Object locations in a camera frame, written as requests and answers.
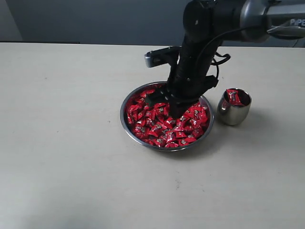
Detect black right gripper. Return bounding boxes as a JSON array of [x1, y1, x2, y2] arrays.
[[145, 40, 223, 119]]

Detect round metal bowl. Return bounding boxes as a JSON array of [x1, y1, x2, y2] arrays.
[[120, 80, 214, 152]]

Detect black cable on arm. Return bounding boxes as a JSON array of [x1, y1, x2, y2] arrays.
[[195, 26, 269, 81]]

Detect red candies inside cup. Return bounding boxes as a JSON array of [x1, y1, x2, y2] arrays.
[[225, 88, 251, 107]]

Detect stainless steel cup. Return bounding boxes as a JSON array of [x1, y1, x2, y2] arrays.
[[217, 90, 252, 125]]

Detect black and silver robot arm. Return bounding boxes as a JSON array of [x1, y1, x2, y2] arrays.
[[145, 0, 305, 118]]

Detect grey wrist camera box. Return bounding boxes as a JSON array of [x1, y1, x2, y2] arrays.
[[144, 46, 181, 68]]

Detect pile of red wrapped candies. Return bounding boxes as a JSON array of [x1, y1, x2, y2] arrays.
[[125, 84, 208, 148]]

